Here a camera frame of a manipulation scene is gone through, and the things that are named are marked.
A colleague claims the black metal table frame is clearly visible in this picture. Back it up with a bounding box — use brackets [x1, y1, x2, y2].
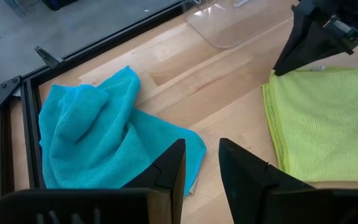
[0, 0, 198, 224]

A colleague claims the lime green microfiber towel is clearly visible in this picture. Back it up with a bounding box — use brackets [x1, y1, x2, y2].
[261, 65, 358, 183]

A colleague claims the dark blue box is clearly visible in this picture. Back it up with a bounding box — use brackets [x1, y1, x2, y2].
[40, 0, 80, 12]

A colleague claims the grey metal lever handle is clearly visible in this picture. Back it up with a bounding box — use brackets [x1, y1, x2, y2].
[35, 45, 64, 70]

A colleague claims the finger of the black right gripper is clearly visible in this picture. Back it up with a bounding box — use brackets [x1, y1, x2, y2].
[273, 2, 351, 77]

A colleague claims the clear plastic tray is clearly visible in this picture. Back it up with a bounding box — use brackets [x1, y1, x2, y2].
[185, 0, 301, 50]

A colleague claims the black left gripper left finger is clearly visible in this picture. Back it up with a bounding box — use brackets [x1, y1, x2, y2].
[0, 138, 186, 224]

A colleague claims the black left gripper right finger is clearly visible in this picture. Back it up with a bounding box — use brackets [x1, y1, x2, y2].
[218, 138, 358, 224]

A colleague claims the teal microfiber towel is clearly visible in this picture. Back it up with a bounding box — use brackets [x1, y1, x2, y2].
[38, 65, 207, 197]

